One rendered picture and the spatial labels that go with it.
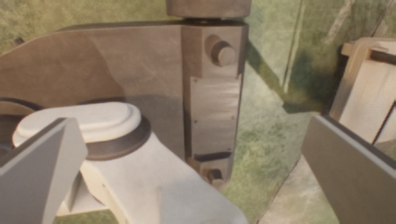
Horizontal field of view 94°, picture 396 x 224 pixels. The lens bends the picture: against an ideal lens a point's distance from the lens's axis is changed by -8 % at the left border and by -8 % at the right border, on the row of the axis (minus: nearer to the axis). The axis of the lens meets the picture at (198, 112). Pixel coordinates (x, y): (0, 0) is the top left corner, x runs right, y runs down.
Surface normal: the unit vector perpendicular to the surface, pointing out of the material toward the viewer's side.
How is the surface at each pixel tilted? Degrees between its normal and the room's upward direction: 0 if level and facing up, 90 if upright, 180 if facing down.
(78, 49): 0
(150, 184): 90
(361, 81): 0
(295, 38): 0
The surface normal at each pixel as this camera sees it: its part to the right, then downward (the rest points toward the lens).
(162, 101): 0.22, 0.48
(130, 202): 0.00, -0.87
